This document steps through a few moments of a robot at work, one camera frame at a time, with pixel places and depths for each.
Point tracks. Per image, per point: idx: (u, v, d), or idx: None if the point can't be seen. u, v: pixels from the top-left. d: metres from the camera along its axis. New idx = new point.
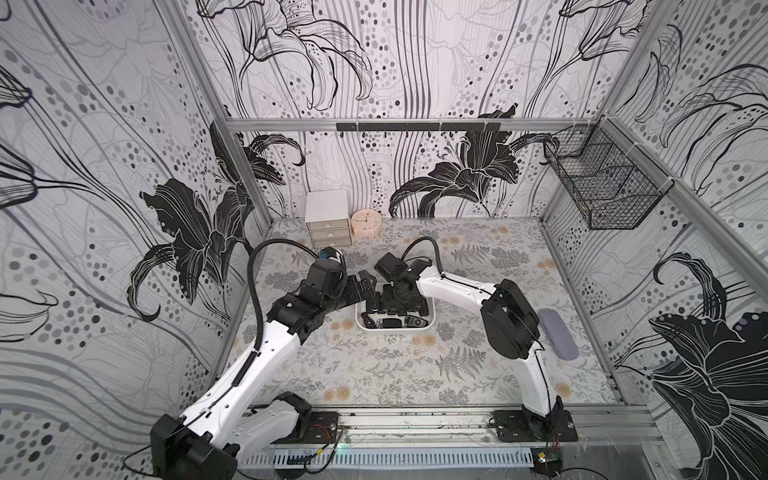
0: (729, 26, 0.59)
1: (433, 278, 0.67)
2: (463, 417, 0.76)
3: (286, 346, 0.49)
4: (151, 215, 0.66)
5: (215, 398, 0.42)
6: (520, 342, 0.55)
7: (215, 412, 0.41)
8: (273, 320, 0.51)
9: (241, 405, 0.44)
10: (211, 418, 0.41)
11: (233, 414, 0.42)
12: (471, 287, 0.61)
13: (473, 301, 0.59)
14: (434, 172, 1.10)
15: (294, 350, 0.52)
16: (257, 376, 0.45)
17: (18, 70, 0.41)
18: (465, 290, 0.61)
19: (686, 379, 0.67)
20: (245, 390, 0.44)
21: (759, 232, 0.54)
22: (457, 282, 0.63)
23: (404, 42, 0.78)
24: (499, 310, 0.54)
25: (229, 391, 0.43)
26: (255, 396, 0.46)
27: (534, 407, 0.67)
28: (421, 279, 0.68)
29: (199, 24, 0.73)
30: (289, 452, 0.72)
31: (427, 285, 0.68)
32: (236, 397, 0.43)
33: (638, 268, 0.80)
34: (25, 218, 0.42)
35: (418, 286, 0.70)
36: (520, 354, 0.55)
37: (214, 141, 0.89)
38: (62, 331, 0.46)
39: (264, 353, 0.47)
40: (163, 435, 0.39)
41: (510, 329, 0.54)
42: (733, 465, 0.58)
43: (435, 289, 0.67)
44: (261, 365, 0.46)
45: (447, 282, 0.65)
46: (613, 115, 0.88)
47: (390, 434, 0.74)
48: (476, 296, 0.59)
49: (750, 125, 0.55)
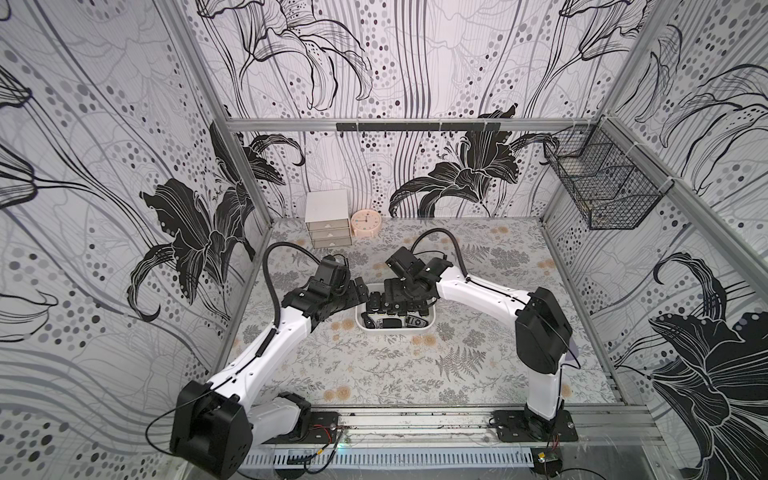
0: (728, 26, 0.59)
1: (457, 281, 0.61)
2: (463, 417, 0.76)
3: (302, 326, 0.54)
4: (151, 215, 0.66)
5: (238, 367, 0.45)
6: (555, 357, 0.51)
7: (240, 378, 0.44)
8: (289, 306, 0.56)
9: (263, 376, 0.47)
10: (237, 383, 0.43)
11: (256, 385, 0.45)
12: (502, 295, 0.55)
13: (504, 309, 0.54)
14: (434, 172, 1.10)
15: (305, 335, 0.56)
16: (277, 351, 0.49)
17: (18, 70, 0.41)
18: (495, 298, 0.55)
19: (686, 379, 0.67)
20: (268, 360, 0.47)
21: (758, 232, 0.54)
22: (484, 287, 0.58)
23: (404, 42, 0.78)
24: (534, 321, 0.49)
25: (253, 361, 0.46)
26: (274, 372, 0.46)
27: (539, 410, 0.66)
28: (442, 282, 0.62)
29: (199, 24, 0.73)
30: (289, 452, 0.72)
31: (448, 288, 0.62)
32: (261, 366, 0.46)
33: (638, 267, 0.80)
34: (25, 218, 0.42)
35: (439, 288, 0.64)
36: (548, 370, 0.52)
37: (214, 141, 0.89)
38: (62, 332, 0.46)
39: (284, 330, 0.52)
40: (188, 400, 0.41)
41: (545, 342, 0.49)
42: (733, 465, 0.58)
43: (458, 292, 0.61)
44: (282, 340, 0.50)
45: (472, 287, 0.59)
46: (613, 115, 0.88)
47: (390, 434, 0.74)
48: (508, 305, 0.53)
49: (750, 125, 0.55)
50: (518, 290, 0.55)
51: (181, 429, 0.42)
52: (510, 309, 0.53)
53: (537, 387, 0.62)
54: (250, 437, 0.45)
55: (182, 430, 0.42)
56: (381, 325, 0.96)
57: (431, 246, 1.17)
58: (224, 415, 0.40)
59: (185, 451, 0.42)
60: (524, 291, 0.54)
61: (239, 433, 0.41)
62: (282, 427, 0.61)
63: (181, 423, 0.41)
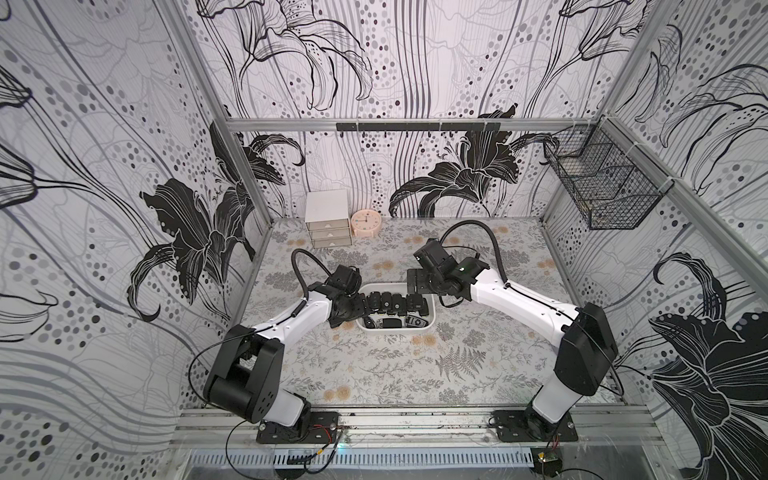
0: (729, 26, 0.59)
1: (494, 286, 0.57)
2: (463, 417, 0.76)
3: (324, 303, 0.61)
4: (151, 215, 0.66)
5: (276, 321, 0.52)
6: (597, 379, 0.46)
7: (278, 329, 0.50)
8: (313, 290, 0.64)
9: (295, 332, 0.53)
10: (278, 331, 0.50)
11: (290, 338, 0.51)
12: (546, 307, 0.51)
13: (548, 322, 0.49)
14: (434, 172, 1.10)
15: (324, 317, 0.63)
16: (306, 315, 0.56)
17: (18, 70, 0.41)
18: (538, 309, 0.51)
19: (686, 379, 0.67)
20: (301, 319, 0.54)
21: (758, 232, 0.54)
22: (525, 296, 0.53)
23: (404, 42, 0.78)
24: (583, 339, 0.45)
25: (289, 318, 0.53)
26: (302, 334, 0.56)
27: (545, 412, 0.65)
28: (477, 285, 0.58)
29: (199, 25, 0.73)
30: (289, 452, 0.72)
31: (484, 292, 0.58)
32: (296, 323, 0.53)
33: (638, 267, 0.80)
34: (25, 218, 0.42)
35: (473, 291, 0.60)
36: (586, 391, 0.48)
37: (214, 141, 0.89)
38: (62, 331, 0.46)
39: (313, 303, 0.60)
40: (234, 339, 0.46)
41: (591, 364, 0.45)
42: (733, 465, 0.58)
43: (495, 297, 0.57)
44: (310, 308, 0.58)
45: (511, 294, 0.55)
46: (613, 115, 0.88)
47: (390, 434, 0.74)
48: (552, 318, 0.49)
49: (750, 125, 0.55)
50: (563, 303, 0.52)
51: (221, 367, 0.46)
52: (555, 324, 0.48)
53: (551, 392, 0.60)
54: (274, 388, 0.47)
55: (222, 369, 0.45)
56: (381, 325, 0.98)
57: None
58: (267, 351, 0.45)
59: (220, 391, 0.45)
60: (572, 305, 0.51)
61: (274, 372, 0.46)
62: (284, 419, 0.61)
63: (224, 361, 0.46)
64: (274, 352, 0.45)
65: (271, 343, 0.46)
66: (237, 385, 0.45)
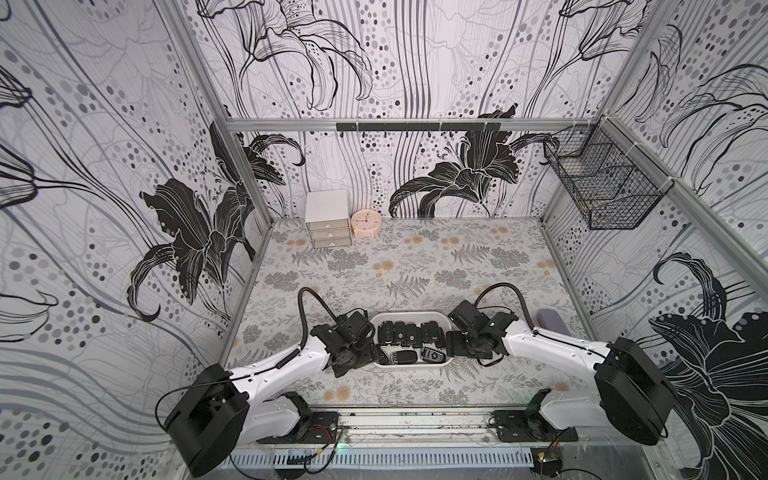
0: (729, 26, 0.59)
1: (524, 335, 0.59)
2: (463, 417, 0.76)
3: (321, 356, 0.57)
4: (151, 215, 0.66)
5: (257, 370, 0.48)
6: (654, 420, 0.43)
7: (255, 380, 0.47)
8: (315, 336, 0.60)
9: (273, 385, 0.49)
10: (252, 382, 0.46)
11: (266, 391, 0.47)
12: (575, 348, 0.51)
13: (581, 364, 0.49)
14: (434, 172, 1.10)
15: (318, 368, 0.58)
16: (291, 370, 0.51)
17: (18, 70, 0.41)
18: (569, 352, 0.51)
19: (686, 379, 0.67)
20: (283, 373, 0.50)
21: (759, 232, 0.54)
22: (554, 340, 0.54)
23: (403, 42, 0.78)
24: (618, 378, 0.44)
25: (272, 368, 0.50)
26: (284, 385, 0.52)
27: (549, 416, 0.64)
28: (509, 336, 0.60)
29: (199, 24, 0.73)
30: (289, 452, 0.72)
31: (516, 344, 0.60)
32: (277, 377, 0.49)
33: (638, 268, 0.80)
34: (25, 218, 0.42)
35: (506, 345, 0.62)
36: (651, 437, 0.43)
37: (214, 141, 0.89)
38: (62, 332, 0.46)
39: (310, 354, 0.56)
40: (206, 382, 0.44)
41: (638, 403, 0.43)
42: (734, 465, 0.58)
43: (527, 347, 0.58)
44: (300, 362, 0.53)
45: (542, 341, 0.55)
46: (613, 115, 0.88)
47: (390, 434, 0.74)
48: (584, 359, 0.49)
49: (750, 125, 0.55)
50: (593, 342, 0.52)
51: (186, 405, 0.44)
52: (588, 363, 0.48)
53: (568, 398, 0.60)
54: (228, 444, 0.44)
55: (185, 407, 0.44)
56: (395, 361, 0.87)
57: (431, 246, 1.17)
58: (229, 408, 0.42)
59: (175, 430, 0.44)
60: (603, 343, 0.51)
61: (232, 430, 0.42)
62: (277, 429, 0.61)
63: (191, 398, 0.44)
64: (236, 413, 0.41)
65: (238, 400, 0.43)
66: (194, 428, 0.43)
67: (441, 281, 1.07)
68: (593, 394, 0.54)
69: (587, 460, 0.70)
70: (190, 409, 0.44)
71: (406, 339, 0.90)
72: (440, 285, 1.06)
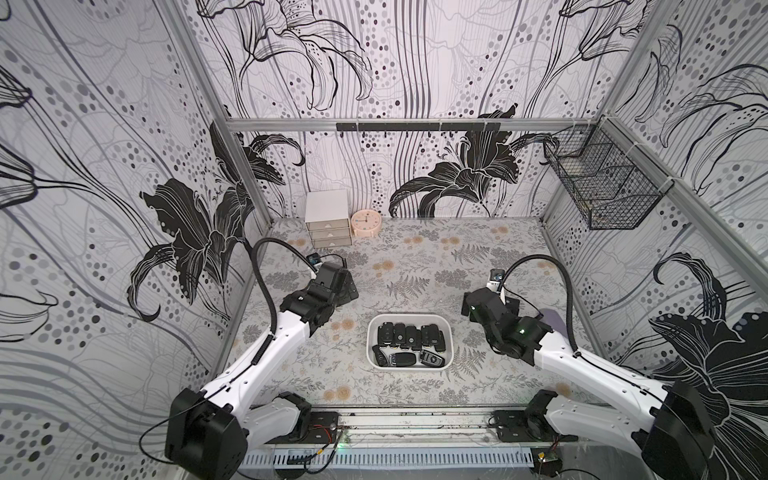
0: (729, 26, 0.59)
1: (561, 353, 0.53)
2: (463, 418, 0.76)
3: (299, 330, 0.53)
4: (151, 215, 0.66)
5: (233, 376, 0.44)
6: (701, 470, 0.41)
7: (234, 387, 0.43)
8: (287, 313, 0.55)
9: (257, 383, 0.46)
10: (231, 391, 0.43)
11: (250, 391, 0.44)
12: (626, 383, 0.46)
13: (631, 401, 0.45)
14: (434, 172, 1.10)
15: (302, 339, 0.54)
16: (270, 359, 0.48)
17: (18, 70, 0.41)
18: (619, 386, 0.47)
19: (686, 379, 0.67)
20: (263, 367, 0.46)
21: (759, 232, 0.54)
22: (600, 368, 0.49)
23: (403, 42, 0.78)
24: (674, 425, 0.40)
25: (248, 369, 0.46)
26: (269, 377, 0.49)
27: (555, 420, 0.64)
28: (543, 351, 0.55)
29: (199, 25, 0.73)
30: (289, 452, 0.72)
31: (550, 360, 0.54)
32: (256, 373, 0.45)
33: (638, 268, 0.80)
34: (25, 218, 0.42)
35: (537, 357, 0.56)
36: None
37: (214, 141, 0.89)
38: (62, 331, 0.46)
39: (283, 336, 0.51)
40: (184, 409, 0.40)
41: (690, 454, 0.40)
42: (734, 465, 0.58)
43: (562, 366, 0.53)
44: (278, 346, 0.49)
45: (585, 366, 0.50)
46: (613, 115, 0.88)
47: (389, 434, 0.74)
48: (636, 397, 0.45)
49: (750, 125, 0.55)
50: (649, 381, 0.46)
51: (175, 437, 0.41)
52: (642, 405, 0.44)
53: (585, 409, 0.59)
54: (241, 445, 0.43)
55: (175, 438, 0.41)
56: (395, 362, 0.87)
57: (431, 246, 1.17)
58: (217, 424, 0.39)
59: (179, 459, 0.42)
60: (661, 383, 0.45)
61: (234, 438, 0.41)
62: (280, 428, 0.60)
63: (176, 428, 0.41)
64: (226, 426, 0.39)
65: (222, 413, 0.40)
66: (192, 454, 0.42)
67: (441, 282, 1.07)
68: (617, 418, 0.53)
69: (587, 460, 0.70)
70: (181, 439, 0.41)
71: (406, 340, 0.90)
72: (440, 285, 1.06)
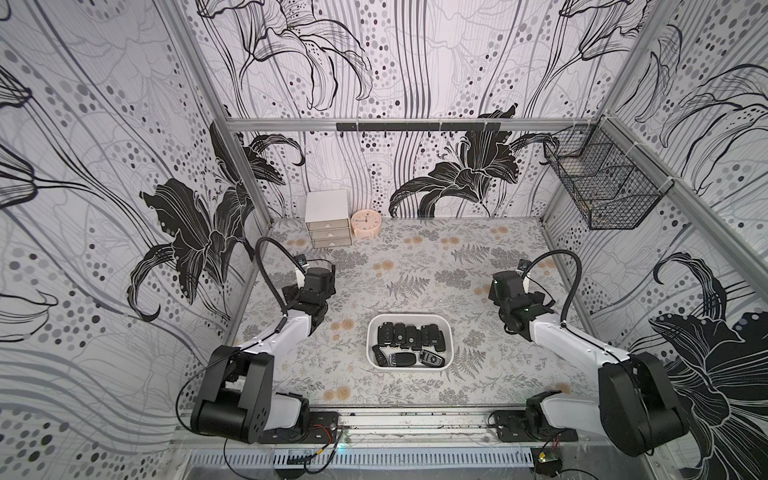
0: (729, 26, 0.59)
1: (550, 323, 0.60)
2: (463, 418, 0.76)
3: (304, 317, 0.62)
4: (151, 215, 0.66)
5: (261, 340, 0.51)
6: (644, 432, 0.42)
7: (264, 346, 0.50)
8: (292, 308, 0.65)
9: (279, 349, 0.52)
10: (263, 347, 0.49)
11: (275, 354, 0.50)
12: (593, 345, 0.52)
13: (592, 359, 0.50)
14: (434, 172, 1.10)
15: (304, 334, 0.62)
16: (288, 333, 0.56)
17: (18, 70, 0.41)
18: (585, 347, 0.52)
19: (686, 379, 0.67)
20: (285, 336, 0.54)
21: (759, 232, 0.54)
22: (577, 335, 0.55)
23: (403, 42, 0.78)
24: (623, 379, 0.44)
25: (273, 335, 0.53)
26: (284, 351, 0.54)
27: (549, 411, 0.65)
28: (535, 321, 0.63)
29: (199, 25, 0.73)
30: (289, 452, 0.72)
31: (540, 329, 0.61)
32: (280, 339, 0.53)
33: (638, 268, 0.80)
34: (25, 218, 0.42)
35: (531, 329, 0.64)
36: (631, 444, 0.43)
37: (214, 141, 0.89)
38: (62, 332, 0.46)
39: (294, 318, 0.61)
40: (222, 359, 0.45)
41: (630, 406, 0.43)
42: (734, 465, 0.58)
43: (547, 335, 0.60)
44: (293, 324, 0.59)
45: (565, 334, 0.56)
46: (613, 115, 0.88)
47: (390, 434, 0.74)
48: (598, 355, 0.49)
49: (750, 125, 0.55)
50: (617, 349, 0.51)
51: (210, 392, 0.44)
52: (599, 361, 0.48)
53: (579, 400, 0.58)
54: (266, 402, 0.46)
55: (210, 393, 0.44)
56: (395, 362, 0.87)
57: (431, 246, 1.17)
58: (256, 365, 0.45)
59: (214, 413, 0.43)
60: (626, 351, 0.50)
61: (266, 386, 0.45)
62: (285, 418, 0.61)
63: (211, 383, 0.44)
64: (264, 366, 0.45)
65: (260, 357, 0.46)
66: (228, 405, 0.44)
67: (441, 282, 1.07)
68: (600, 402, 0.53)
69: (587, 460, 0.70)
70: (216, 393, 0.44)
71: (406, 340, 0.90)
72: (440, 285, 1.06)
